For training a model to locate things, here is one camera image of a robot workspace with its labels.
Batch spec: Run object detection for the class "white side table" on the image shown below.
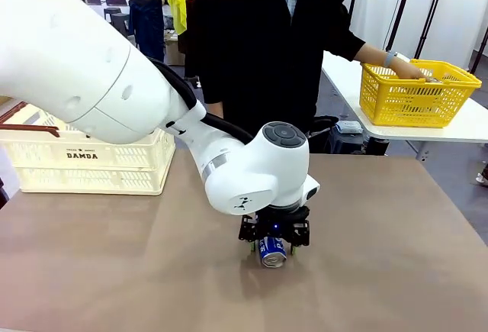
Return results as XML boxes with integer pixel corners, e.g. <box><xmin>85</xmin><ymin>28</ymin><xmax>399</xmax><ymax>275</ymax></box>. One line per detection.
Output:
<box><xmin>322</xmin><ymin>51</ymin><xmax>488</xmax><ymax>162</ymax></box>

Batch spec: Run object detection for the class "cream plastic shopping basket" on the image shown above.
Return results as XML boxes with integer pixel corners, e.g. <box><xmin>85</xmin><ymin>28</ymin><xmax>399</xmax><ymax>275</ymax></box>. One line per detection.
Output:
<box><xmin>0</xmin><ymin>101</ymin><xmax>176</xmax><ymax>197</ymax></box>

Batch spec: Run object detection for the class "dark grey plastic stool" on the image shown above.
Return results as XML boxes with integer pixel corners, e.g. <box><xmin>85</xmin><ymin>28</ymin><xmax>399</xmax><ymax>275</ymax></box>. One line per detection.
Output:
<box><xmin>103</xmin><ymin>7</ymin><xmax>123</xmax><ymax>24</ymax></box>
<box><xmin>110</xmin><ymin>13</ymin><xmax>134</xmax><ymax>41</ymax></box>

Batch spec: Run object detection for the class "person's left forearm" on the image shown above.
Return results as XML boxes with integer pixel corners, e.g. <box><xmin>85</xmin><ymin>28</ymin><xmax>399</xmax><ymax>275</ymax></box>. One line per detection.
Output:
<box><xmin>354</xmin><ymin>43</ymin><xmax>405</xmax><ymax>69</ymax></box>

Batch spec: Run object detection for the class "blue grey wipes pack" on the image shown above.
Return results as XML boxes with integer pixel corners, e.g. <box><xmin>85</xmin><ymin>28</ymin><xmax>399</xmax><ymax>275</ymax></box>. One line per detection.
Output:
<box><xmin>335</xmin><ymin>120</ymin><xmax>363</xmax><ymax>135</ymax></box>

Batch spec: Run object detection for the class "black left arm cable sleeve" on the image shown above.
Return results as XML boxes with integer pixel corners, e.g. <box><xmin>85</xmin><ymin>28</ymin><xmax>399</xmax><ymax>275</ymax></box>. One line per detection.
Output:
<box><xmin>146</xmin><ymin>56</ymin><xmax>255</xmax><ymax>146</ymax></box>

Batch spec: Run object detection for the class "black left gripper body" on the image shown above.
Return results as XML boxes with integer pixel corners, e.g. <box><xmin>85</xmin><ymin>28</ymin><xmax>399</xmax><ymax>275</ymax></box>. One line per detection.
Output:
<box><xmin>253</xmin><ymin>206</ymin><xmax>310</xmax><ymax>240</ymax></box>

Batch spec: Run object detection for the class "person's left hand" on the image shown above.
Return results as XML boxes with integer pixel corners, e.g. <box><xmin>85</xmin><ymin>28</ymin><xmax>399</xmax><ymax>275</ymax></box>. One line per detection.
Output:
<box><xmin>392</xmin><ymin>56</ymin><xmax>435</xmax><ymax>83</ymax></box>

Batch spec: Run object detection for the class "brown cardboard box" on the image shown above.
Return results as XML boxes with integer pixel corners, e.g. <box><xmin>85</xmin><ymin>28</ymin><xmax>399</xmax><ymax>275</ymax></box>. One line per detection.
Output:
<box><xmin>164</xmin><ymin>36</ymin><xmax>188</xmax><ymax>66</ymax></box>

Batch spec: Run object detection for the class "blue white drink can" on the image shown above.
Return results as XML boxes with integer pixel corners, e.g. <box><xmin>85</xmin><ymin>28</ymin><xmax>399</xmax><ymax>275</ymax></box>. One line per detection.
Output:
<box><xmin>258</xmin><ymin>236</ymin><xmax>287</xmax><ymax>270</ymax></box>

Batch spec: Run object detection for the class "black stool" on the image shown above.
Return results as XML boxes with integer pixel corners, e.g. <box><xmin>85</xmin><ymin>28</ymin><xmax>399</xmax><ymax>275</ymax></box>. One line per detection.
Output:
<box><xmin>310</xmin><ymin>116</ymin><xmax>390</xmax><ymax>156</ymax></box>

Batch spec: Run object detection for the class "black tripod stand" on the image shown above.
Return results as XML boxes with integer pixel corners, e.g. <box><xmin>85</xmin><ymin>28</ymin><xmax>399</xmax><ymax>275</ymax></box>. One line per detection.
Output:
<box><xmin>413</xmin><ymin>0</ymin><xmax>451</xmax><ymax>60</ymax></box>
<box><xmin>384</xmin><ymin>0</ymin><xmax>419</xmax><ymax>54</ymax></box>
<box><xmin>469</xmin><ymin>30</ymin><xmax>488</xmax><ymax>76</ymax></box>

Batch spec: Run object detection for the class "person with navy apron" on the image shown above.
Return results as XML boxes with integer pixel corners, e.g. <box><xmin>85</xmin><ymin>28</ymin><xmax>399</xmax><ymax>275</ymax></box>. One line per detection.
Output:
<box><xmin>116</xmin><ymin>0</ymin><xmax>169</xmax><ymax>64</ymax></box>

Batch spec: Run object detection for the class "person in black cardigan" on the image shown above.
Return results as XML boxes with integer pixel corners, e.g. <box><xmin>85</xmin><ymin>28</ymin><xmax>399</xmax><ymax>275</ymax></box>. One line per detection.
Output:
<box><xmin>185</xmin><ymin>0</ymin><xmax>367</xmax><ymax>153</ymax></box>

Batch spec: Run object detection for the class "yellow plastic shopping basket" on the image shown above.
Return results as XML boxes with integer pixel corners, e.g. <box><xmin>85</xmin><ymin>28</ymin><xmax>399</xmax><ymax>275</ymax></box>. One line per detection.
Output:
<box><xmin>359</xmin><ymin>59</ymin><xmax>483</xmax><ymax>127</ymax></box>

